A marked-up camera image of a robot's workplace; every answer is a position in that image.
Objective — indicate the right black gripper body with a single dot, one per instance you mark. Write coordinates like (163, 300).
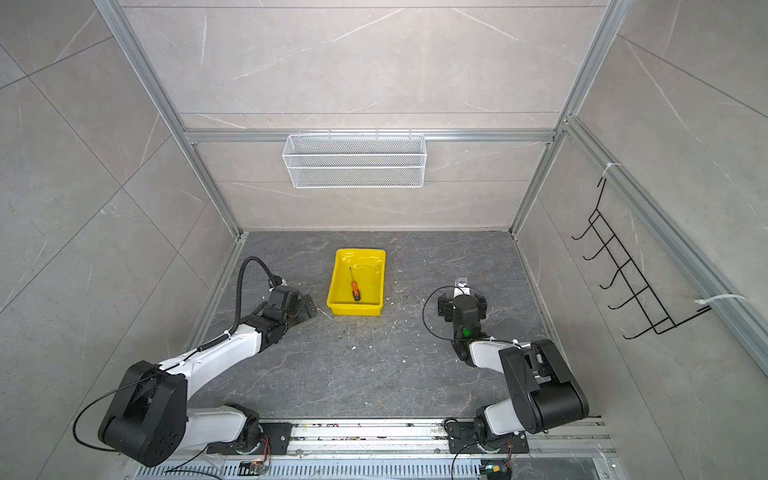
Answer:
(458, 335)

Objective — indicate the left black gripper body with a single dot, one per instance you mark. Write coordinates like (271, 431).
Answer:
(291, 317)

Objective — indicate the orange handled screwdriver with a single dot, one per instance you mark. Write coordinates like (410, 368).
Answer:
(356, 293)

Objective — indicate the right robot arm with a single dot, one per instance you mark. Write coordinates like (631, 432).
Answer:
(543, 393)

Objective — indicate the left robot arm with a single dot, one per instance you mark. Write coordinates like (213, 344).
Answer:
(149, 418)

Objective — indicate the yellow plastic bin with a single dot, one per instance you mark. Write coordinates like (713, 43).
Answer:
(369, 267)

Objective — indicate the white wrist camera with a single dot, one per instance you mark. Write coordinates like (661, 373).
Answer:
(461, 285)

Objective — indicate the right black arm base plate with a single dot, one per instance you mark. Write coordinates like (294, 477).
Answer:
(468, 437)

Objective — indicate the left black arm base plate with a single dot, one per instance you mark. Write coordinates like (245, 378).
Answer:
(264, 438)

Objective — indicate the white wire mesh basket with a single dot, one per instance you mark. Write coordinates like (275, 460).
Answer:
(346, 161)

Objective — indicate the aluminium mounting rail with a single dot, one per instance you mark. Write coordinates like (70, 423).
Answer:
(403, 449)

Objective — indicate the black wire hook rack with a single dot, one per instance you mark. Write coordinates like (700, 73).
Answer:
(627, 272)

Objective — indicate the white cable tie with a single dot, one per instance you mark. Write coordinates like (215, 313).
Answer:
(608, 166)

